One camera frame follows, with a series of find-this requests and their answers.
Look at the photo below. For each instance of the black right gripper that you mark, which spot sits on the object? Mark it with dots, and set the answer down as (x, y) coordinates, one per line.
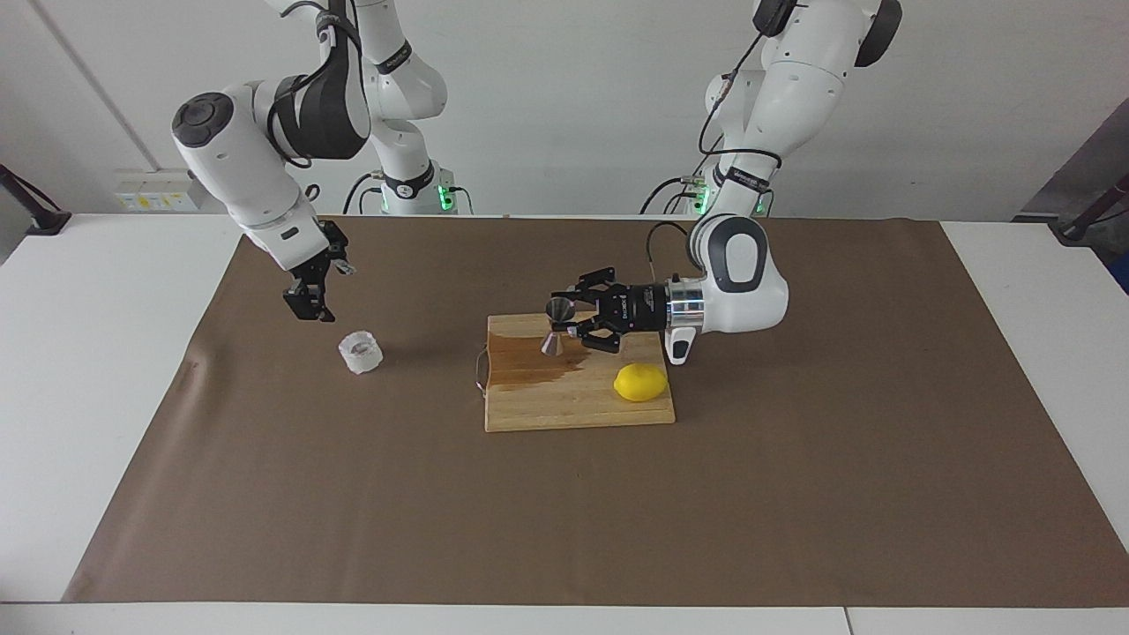
(325, 251)

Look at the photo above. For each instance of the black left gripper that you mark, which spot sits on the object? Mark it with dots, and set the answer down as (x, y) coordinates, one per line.
(639, 309)

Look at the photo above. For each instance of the steel double jigger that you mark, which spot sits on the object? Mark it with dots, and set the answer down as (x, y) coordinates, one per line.
(556, 346)

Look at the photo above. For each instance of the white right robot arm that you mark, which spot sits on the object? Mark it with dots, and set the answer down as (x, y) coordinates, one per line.
(238, 168)

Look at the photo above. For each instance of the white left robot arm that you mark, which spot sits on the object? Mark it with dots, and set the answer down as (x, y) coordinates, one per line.
(750, 282)

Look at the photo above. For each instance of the yellow lemon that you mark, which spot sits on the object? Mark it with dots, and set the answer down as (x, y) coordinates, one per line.
(641, 383)

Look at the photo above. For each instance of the wooden cutting board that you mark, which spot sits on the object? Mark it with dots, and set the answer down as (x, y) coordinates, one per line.
(564, 406)

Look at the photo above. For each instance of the brown paper table mat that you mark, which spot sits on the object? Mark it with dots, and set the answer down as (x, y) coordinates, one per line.
(353, 494)

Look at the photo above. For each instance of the black angled stand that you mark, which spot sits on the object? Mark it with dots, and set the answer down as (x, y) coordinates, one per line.
(1072, 231)

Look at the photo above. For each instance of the blue object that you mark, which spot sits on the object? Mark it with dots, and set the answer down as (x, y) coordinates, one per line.
(1123, 273)

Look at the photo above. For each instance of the white wall socket strip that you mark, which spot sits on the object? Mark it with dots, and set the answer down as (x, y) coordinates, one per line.
(150, 196)

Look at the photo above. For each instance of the black clamp bracket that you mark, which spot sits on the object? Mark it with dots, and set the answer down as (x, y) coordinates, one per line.
(44, 220)

